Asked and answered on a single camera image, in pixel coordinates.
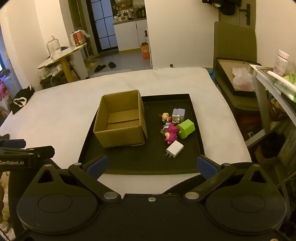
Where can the pale plastic bag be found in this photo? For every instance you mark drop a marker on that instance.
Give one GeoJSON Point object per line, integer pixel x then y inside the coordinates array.
{"type": "Point", "coordinates": [241, 78]}

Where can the pink capped bottle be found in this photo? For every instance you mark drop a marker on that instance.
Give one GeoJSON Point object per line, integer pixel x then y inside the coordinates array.
{"type": "Point", "coordinates": [281, 62]}

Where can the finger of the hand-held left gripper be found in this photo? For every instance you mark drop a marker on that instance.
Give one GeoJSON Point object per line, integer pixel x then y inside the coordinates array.
{"type": "Point", "coordinates": [13, 143]}
{"type": "Point", "coordinates": [44, 151]}

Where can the orange carton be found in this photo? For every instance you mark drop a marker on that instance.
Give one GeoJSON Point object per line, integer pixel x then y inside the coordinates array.
{"type": "Point", "coordinates": [145, 52]}

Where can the clear water jug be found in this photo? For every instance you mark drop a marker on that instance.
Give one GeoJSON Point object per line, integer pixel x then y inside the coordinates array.
{"type": "Point", "coordinates": [53, 47]}

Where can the black tray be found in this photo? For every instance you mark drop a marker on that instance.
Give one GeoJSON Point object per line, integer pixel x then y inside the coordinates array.
{"type": "Point", "coordinates": [150, 160]}

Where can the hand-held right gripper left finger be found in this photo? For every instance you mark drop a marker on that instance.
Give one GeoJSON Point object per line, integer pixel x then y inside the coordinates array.
{"type": "Point", "coordinates": [98, 166]}

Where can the round table with yellow leg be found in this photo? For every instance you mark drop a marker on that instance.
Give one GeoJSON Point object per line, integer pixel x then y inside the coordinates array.
{"type": "Point", "coordinates": [66, 67]}

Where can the green tin box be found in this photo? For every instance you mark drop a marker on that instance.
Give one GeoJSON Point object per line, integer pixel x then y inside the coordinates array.
{"type": "Point", "coordinates": [186, 129]}

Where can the black cloth with white print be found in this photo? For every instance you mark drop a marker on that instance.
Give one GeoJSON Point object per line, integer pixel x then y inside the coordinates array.
{"type": "Point", "coordinates": [25, 95]}

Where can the black slipper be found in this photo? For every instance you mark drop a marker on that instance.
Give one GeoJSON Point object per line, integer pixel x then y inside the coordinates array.
{"type": "Point", "coordinates": [100, 67]}
{"type": "Point", "coordinates": [112, 64]}

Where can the green packet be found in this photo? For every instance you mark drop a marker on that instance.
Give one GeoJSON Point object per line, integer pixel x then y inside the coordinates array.
{"type": "Point", "coordinates": [289, 89]}

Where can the dark bin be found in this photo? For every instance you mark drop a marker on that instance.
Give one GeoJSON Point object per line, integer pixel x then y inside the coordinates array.
{"type": "Point", "coordinates": [272, 144]}

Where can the pink dinosaur toy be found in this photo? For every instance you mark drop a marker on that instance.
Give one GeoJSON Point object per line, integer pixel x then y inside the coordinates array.
{"type": "Point", "coordinates": [171, 133]}

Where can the white side table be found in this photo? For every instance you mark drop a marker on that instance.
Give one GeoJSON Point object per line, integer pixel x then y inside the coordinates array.
{"type": "Point", "coordinates": [260, 92]}

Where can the dark hanging clothes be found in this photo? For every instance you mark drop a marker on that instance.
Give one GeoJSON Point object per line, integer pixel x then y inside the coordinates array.
{"type": "Point", "coordinates": [222, 5]}

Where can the toy beer mug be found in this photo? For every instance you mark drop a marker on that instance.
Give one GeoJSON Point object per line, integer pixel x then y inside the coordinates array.
{"type": "Point", "coordinates": [163, 131]}

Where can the small doll figurine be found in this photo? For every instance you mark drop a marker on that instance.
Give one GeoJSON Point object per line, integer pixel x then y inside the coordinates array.
{"type": "Point", "coordinates": [165, 116]}

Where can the white charger plug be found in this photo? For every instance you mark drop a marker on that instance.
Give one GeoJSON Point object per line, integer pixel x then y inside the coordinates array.
{"type": "Point", "coordinates": [175, 148]}

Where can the dark bottle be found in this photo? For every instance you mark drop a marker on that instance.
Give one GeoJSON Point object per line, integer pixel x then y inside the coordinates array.
{"type": "Point", "coordinates": [146, 38]}

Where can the dark glass door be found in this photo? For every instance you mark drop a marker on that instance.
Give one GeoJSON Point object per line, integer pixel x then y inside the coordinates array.
{"type": "Point", "coordinates": [104, 27]}

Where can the yellow slipper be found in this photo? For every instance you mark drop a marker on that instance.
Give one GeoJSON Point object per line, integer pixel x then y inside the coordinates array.
{"type": "Point", "coordinates": [91, 65]}

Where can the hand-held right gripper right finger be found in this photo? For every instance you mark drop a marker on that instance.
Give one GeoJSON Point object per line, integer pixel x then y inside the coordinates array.
{"type": "Point", "coordinates": [206, 168]}

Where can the brown cardboard box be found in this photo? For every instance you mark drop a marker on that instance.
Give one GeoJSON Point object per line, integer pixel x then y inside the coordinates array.
{"type": "Point", "coordinates": [120, 136]}

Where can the white cabinet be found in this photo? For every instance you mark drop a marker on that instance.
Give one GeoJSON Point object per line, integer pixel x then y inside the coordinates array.
{"type": "Point", "coordinates": [127, 34]}

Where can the pink plush toy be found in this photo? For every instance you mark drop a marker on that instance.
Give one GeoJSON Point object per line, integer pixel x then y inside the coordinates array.
{"type": "Point", "coordinates": [3, 88]}

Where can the red snack box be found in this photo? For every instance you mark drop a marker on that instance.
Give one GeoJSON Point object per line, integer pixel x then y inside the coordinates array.
{"type": "Point", "coordinates": [78, 38]}

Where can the dark green open box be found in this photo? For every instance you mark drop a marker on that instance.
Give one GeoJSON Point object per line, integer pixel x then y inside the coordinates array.
{"type": "Point", "coordinates": [233, 39]}

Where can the lavender toy box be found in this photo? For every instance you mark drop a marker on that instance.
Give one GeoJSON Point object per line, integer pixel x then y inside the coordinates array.
{"type": "Point", "coordinates": [179, 113]}

